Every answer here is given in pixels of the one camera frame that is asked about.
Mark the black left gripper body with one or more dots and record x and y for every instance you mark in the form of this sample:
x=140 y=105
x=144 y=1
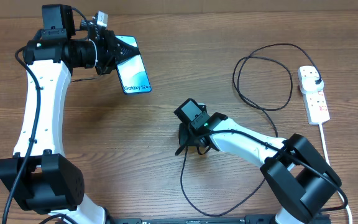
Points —
x=105 y=60

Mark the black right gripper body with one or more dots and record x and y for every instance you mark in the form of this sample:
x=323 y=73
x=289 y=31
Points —
x=189 y=140

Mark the blue Galaxy smartphone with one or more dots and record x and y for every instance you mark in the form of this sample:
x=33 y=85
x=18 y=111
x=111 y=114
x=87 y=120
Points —
x=133 y=76

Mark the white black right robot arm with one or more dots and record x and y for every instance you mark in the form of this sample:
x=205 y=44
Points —
x=298 y=175

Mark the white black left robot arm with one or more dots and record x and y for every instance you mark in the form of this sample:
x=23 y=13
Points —
x=38 y=176

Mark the white charger plug adapter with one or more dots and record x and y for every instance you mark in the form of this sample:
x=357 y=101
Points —
x=310 y=85

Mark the white power strip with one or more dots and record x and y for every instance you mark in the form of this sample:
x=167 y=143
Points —
x=315 y=103

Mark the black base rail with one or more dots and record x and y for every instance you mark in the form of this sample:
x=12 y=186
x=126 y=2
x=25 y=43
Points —
x=248 y=219

